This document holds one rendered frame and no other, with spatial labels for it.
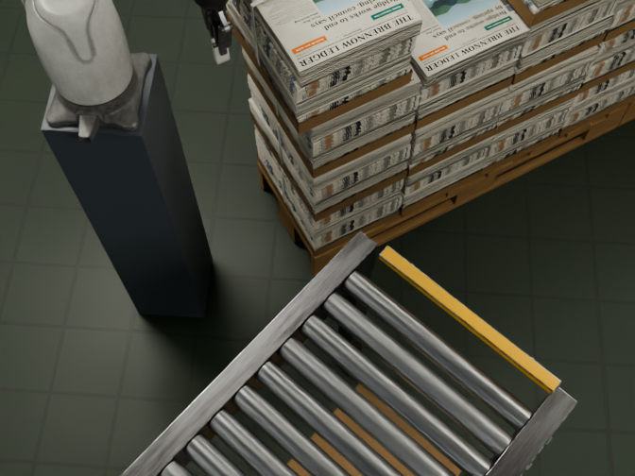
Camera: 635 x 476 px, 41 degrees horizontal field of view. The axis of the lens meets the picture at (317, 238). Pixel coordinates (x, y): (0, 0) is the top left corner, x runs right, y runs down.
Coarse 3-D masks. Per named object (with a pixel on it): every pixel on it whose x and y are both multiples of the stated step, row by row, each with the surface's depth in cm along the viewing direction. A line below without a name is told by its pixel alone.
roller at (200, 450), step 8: (192, 440) 158; (200, 440) 158; (208, 440) 159; (192, 448) 157; (200, 448) 157; (208, 448) 157; (216, 448) 159; (192, 456) 157; (200, 456) 157; (208, 456) 156; (216, 456) 157; (224, 456) 158; (200, 464) 157; (208, 464) 156; (216, 464) 156; (224, 464) 156; (232, 464) 157; (208, 472) 156; (216, 472) 155; (224, 472) 155; (232, 472) 155; (240, 472) 156
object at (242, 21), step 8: (232, 0) 184; (240, 0) 178; (248, 0) 174; (232, 8) 185; (240, 8) 182; (248, 8) 177; (232, 16) 188; (240, 16) 183; (248, 16) 179; (240, 24) 186; (248, 24) 181; (240, 32) 190; (248, 32) 183; (248, 40) 185
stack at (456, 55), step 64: (448, 0) 201; (448, 64) 193; (512, 64) 208; (576, 64) 225; (256, 128) 243; (320, 128) 187; (384, 128) 202; (448, 128) 219; (512, 128) 242; (576, 128) 267; (320, 192) 212; (384, 192) 234; (448, 192) 257; (320, 256) 247
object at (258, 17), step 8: (256, 0) 171; (272, 0) 171; (280, 0) 171; (288, 0) 171; (296, 0) 171; (256, 8) 172; (264, 8) 170; (272, 8) 170; (256, 16) 174; (256, 24) 176; (256, 32) 179; (264, 32) 174; (264, 64) 183
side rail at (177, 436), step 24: (360, 240) 176; (336, 264) 174; (360, 264) 175; (312, 288) 171; (336, 288) 172; (288, 312) 169; (312, 312) 169; (264, 336) 167; (288, 336) 167; (240, 360) 165; (264, 360) 165; (216, 384) 162; (240, 384) 162; (192, 408) 160; (216, 408) 160; (168, 432) 158; (192, 432) 158; (144, 456) 156; (168, 456) 156
